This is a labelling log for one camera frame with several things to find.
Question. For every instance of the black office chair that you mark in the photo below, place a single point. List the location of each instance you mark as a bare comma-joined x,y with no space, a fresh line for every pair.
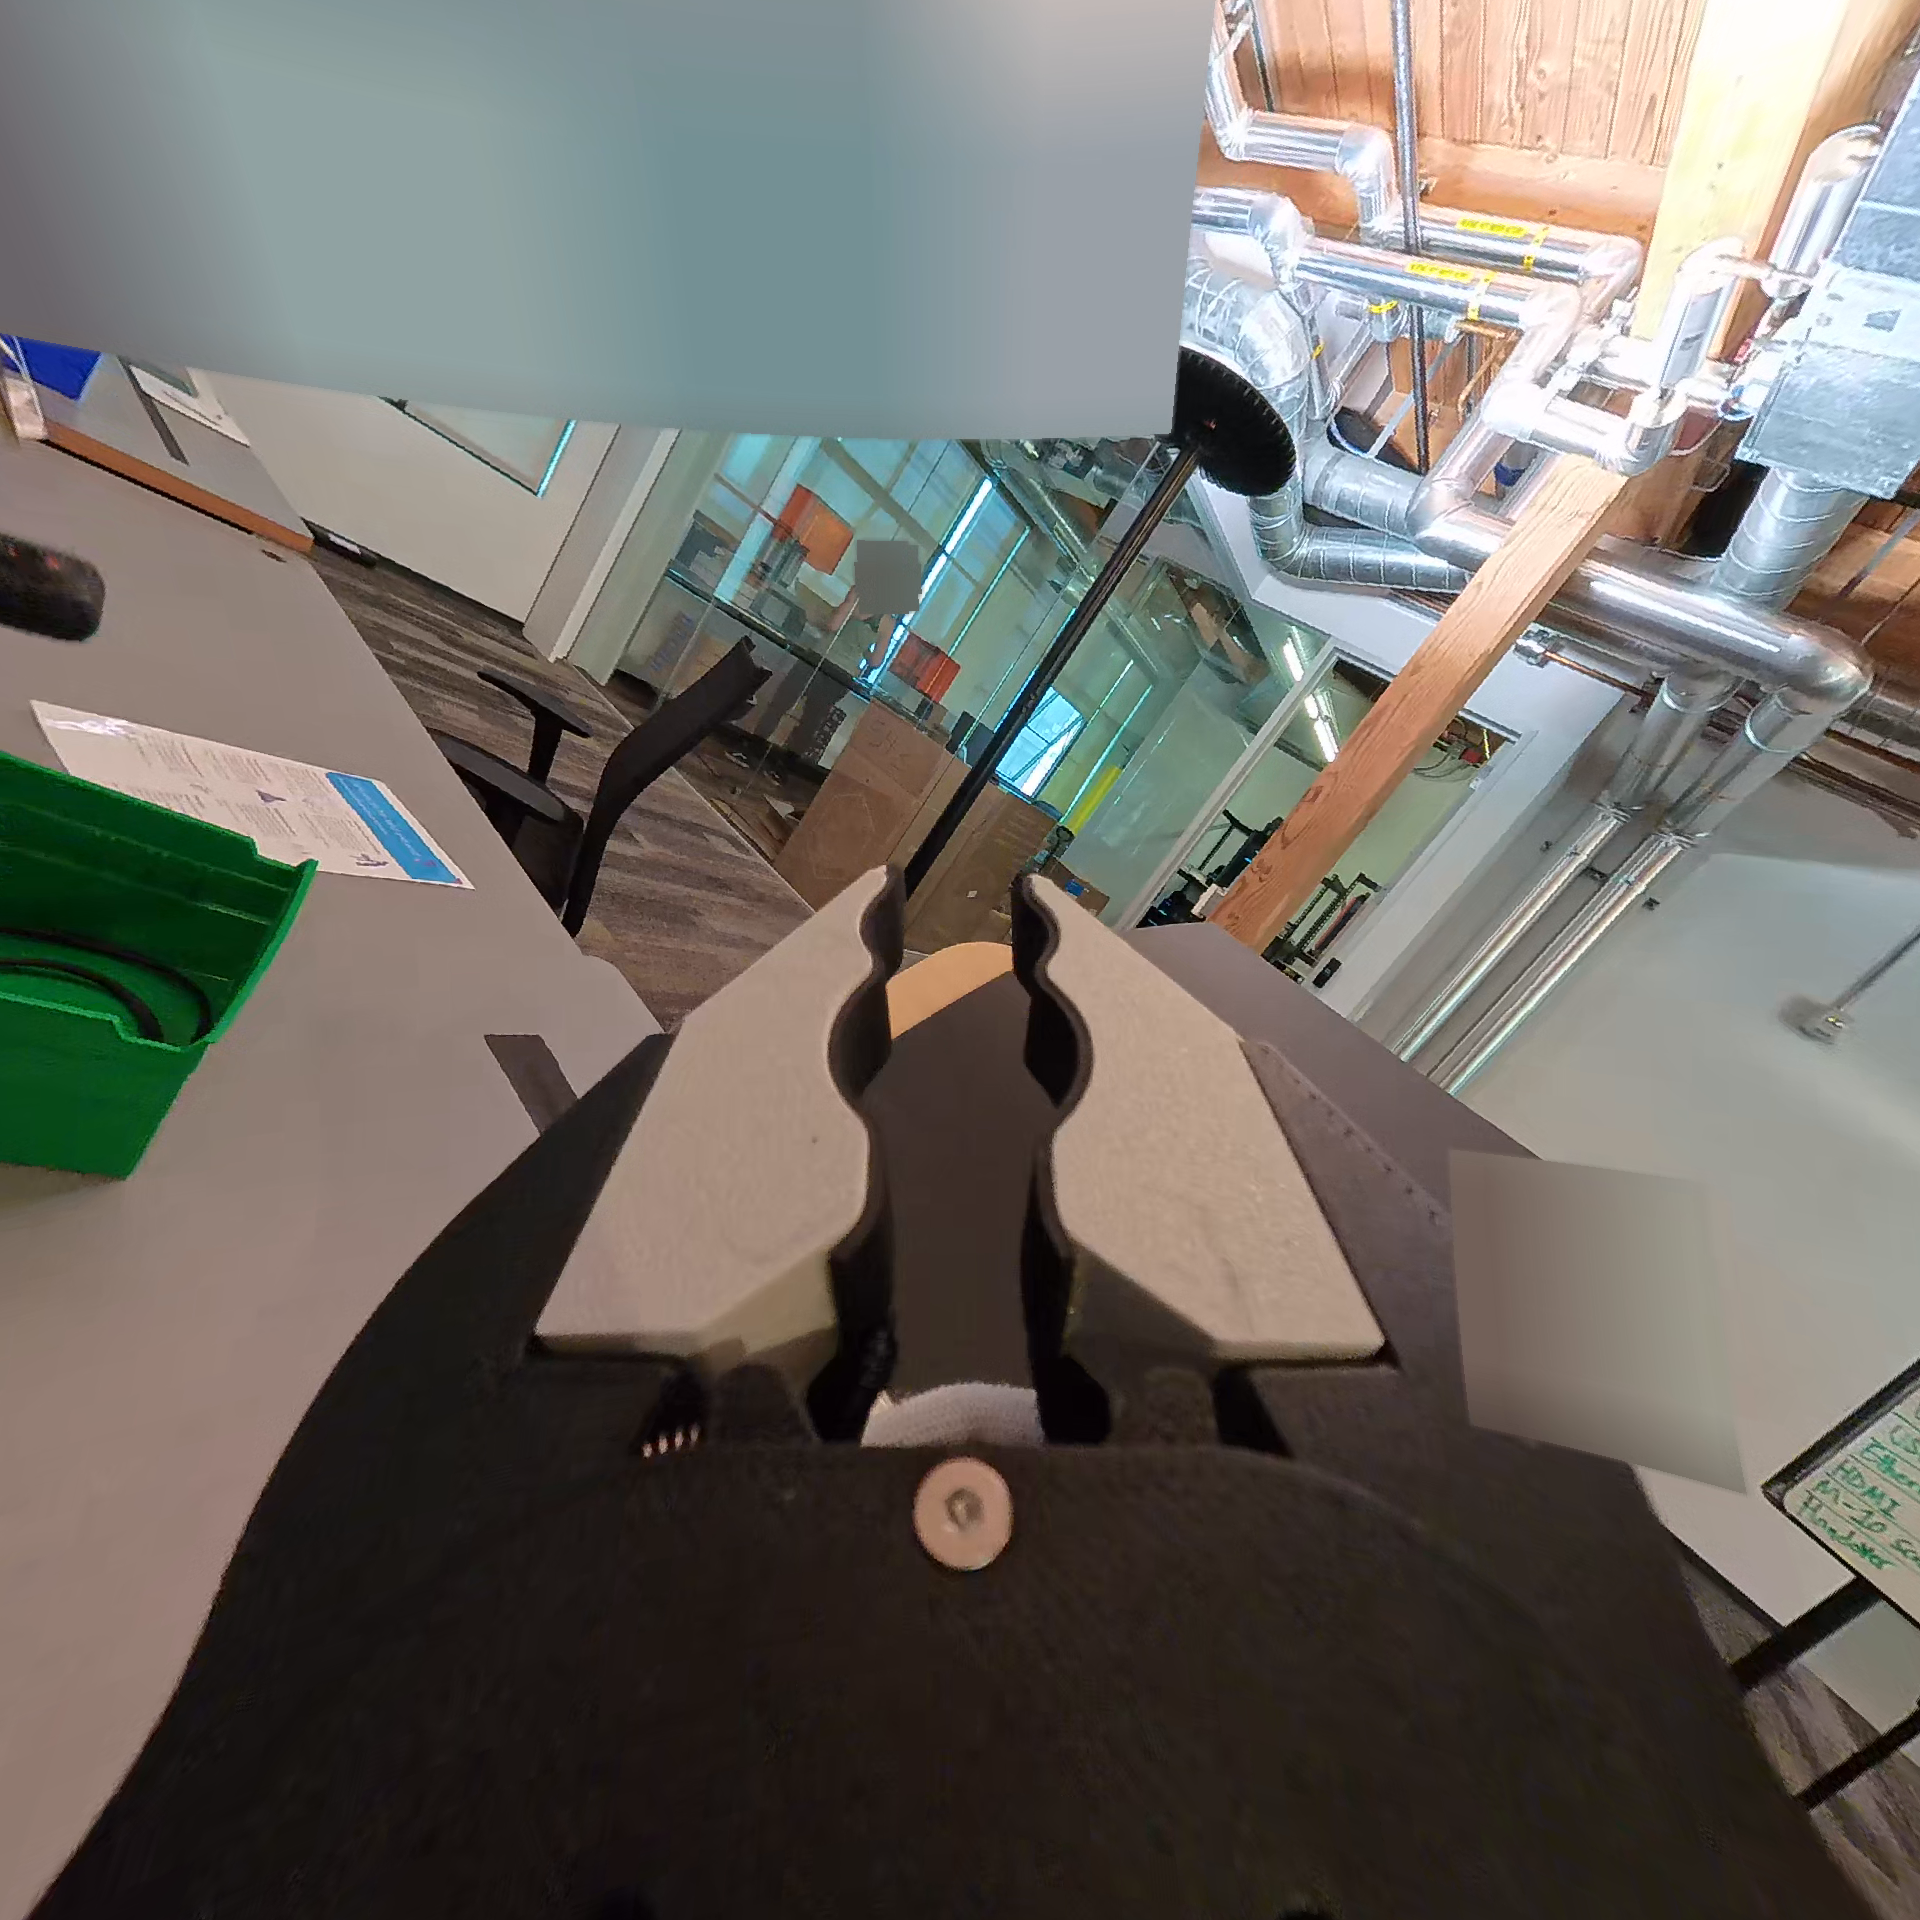
660,751

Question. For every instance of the silver insulated pipes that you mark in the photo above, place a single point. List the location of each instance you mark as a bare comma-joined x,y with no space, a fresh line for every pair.
1500,270

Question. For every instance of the black pole with disc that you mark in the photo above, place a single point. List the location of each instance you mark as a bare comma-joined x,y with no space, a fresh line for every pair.
1237,420

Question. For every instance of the printed paper sheet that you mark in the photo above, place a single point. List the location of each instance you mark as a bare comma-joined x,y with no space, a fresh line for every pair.
345,826

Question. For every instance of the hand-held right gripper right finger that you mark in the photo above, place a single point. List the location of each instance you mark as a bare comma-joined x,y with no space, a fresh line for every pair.
1200,1201

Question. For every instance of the cardboard box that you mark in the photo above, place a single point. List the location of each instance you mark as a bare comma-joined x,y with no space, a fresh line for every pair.
868,809

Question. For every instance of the green plastic bin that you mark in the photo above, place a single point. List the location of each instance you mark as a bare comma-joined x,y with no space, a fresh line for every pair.
90,1108

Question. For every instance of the whiteboard on stand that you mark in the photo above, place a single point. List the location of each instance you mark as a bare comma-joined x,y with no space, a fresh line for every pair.
1874,1483

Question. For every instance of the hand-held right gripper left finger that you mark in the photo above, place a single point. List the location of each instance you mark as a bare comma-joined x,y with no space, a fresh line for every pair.
720,1185

